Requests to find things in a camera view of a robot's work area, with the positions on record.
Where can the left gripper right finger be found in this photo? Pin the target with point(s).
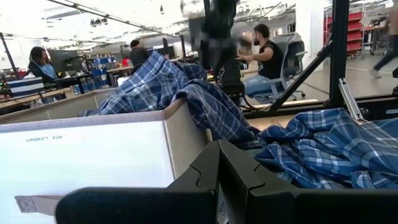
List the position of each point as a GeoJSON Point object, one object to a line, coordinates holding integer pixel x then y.
{"type": "Point", "coordinates": [280, 205]}

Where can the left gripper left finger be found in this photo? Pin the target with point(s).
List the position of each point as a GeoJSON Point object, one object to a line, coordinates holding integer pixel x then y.
{"type": "Point", "coordinates": [140, 205]}

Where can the blue plaid shirt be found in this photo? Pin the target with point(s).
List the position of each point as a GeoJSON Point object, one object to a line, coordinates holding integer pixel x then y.
{"type": "Point", "coordinates": [217, 115]}

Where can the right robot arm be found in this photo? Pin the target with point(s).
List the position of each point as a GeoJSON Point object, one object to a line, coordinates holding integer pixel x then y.
{"type": "Point", "coordinates": [220, 40]}

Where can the white paper basket label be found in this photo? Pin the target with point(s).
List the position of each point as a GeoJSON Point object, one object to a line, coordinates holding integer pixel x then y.
{"type": "Point", "coordinates": [77, 161]}

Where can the beige fabric basket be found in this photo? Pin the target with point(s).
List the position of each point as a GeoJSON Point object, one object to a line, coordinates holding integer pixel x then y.
{"type": "Point", "coordinates": [183, 140]}

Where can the stack of blue crates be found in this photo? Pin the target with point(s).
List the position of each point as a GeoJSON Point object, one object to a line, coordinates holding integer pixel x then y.
{"type": "Point", "coordinates": [101, 73]}

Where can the person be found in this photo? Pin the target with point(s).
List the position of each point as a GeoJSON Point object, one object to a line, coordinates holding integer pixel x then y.
{"type": "Point", "coordinates": [42, 67]}
{"type": "Point", "coordinates": [390, 43]}
{"type": "Point", "coordinates": [270, 59]}
{"type": "Point", "coordinates": [138, 55]}

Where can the grey office chair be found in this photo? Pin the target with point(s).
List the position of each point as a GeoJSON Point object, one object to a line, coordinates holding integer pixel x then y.
{"type": "Point", "coordinates": [290, 59]}

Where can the wooden desk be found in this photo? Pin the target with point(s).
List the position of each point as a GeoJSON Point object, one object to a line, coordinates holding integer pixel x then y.
{"type": "Point", "coordinates": [34, 97]}

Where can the black computer monitor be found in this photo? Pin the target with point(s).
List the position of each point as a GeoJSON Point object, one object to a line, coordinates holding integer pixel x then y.
{"type": "Point", "coordinates": [63, 60]}

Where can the blue white striped box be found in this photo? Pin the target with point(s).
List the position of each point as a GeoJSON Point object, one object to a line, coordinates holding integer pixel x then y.
{"type": "Point", "coordinates": [26, 86]}

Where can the dark upright monitor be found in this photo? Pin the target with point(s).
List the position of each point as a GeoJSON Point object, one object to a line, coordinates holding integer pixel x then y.
{"type": "Point", "coordinates": [195, 34]}

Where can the red shelf rack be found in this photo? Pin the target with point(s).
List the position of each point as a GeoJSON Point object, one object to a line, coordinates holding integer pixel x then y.
{"type": "Point", "coordinates": [354, 32]}

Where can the silver aluminium rail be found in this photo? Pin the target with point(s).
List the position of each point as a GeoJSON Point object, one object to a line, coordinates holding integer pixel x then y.
{"type": "Point", "coordinates": [350, 99]}

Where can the black diagonal frame brace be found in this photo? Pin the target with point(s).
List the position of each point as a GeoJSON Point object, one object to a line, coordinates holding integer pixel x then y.
{"type": "Point", "coordinates": [303, 77]}

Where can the thick black frame post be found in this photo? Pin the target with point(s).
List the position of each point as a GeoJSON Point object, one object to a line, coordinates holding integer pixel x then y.
{"type": "Point", "coordinates": [339, 46]}

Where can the black ceiling rail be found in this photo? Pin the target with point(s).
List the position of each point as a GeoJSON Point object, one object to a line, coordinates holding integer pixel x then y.
{"type": "Point", "coordinates": [109, 17]}

